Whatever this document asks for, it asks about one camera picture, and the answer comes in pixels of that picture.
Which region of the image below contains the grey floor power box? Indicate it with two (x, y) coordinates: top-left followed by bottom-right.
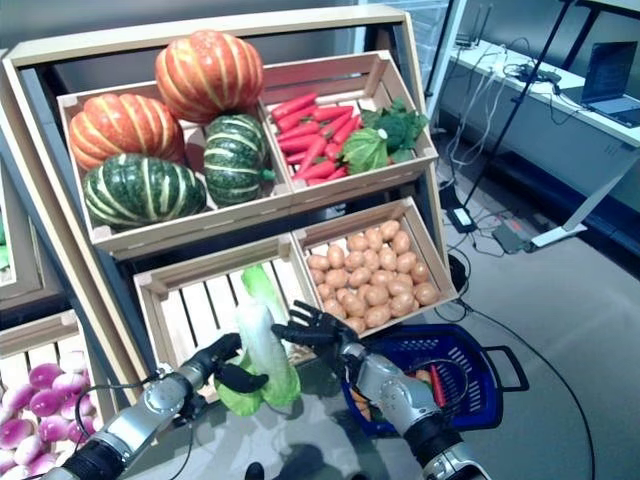
(492, 219), (532, 254)

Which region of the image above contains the wooden cabbage crate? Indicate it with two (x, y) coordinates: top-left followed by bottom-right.
(132, 232), (321, 371)

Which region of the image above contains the dark laptop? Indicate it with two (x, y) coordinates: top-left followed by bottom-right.
(579, 40), (640, 129)

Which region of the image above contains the black router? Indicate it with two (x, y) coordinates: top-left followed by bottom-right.
(455, 2), (494, 50)

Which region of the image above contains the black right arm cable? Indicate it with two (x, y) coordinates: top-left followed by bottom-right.
(414, 357), (474, 416)

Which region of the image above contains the black tripod pole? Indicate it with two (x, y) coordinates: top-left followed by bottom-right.
(459, 0), (576, 214)

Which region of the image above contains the wooden potato crate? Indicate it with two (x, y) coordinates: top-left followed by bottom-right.
(292, 196), (459, 339)

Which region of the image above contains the wooden display shelf frame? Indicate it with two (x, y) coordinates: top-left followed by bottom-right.
(0, 7), (451, 431)

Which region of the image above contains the green striped pumpkin with stem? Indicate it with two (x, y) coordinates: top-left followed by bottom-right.
(203, 113), (276, 207)

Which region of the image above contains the black power adapter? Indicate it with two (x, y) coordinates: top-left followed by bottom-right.
(449, 204), (477, 235)

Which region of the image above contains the white metal post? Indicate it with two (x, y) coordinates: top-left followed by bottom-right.
(424, 0), (469, 99)

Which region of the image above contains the purple white turnip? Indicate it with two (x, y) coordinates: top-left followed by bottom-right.
(28, 363), (64, 389)
(37, 414), (69, 441)
(0, 418), (34, 449)
(52, 372), (91, 397)

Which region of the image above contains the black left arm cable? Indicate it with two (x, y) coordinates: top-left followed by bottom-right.
(74, 367), (201, 480)

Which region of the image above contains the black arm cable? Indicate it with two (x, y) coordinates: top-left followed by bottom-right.
(74, 367), (201, 480)
(414, 357), (474, 416)

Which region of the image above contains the blue plastic shopping basket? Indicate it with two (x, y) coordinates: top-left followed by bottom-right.
(342, 323), (530, 436)

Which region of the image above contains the large orange striped pumpkin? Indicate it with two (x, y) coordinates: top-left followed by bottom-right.
(154, 29), (265, 124)

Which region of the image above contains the green leafy cabbage head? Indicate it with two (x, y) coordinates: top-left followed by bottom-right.
(342, 127), (390, 175)

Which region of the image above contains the red toy carrot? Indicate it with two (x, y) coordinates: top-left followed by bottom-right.
(429, 364), (446, 406)

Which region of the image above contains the wooden turnip crate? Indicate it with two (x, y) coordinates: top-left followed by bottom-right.
(0, 309), (119, 480)

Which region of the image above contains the white office desk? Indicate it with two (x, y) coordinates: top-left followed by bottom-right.
(439, 39), (640, 249)

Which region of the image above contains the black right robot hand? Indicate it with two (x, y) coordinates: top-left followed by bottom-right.
(271, 299), (366, 364)

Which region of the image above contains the black floor cable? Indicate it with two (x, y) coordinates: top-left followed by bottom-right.
(434, 294), (599, 480)

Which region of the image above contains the dark green broccoli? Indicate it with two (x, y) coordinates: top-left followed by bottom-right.
(360, 97), (430, 164)

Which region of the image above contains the wooden carrot crate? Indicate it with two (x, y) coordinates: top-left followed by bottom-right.
(257, 49), (439, 206)

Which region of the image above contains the black cable hub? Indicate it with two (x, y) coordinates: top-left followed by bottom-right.
(504, 62), (564, 87)

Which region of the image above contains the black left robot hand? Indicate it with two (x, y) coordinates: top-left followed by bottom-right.
(184, 332), (269, 394)

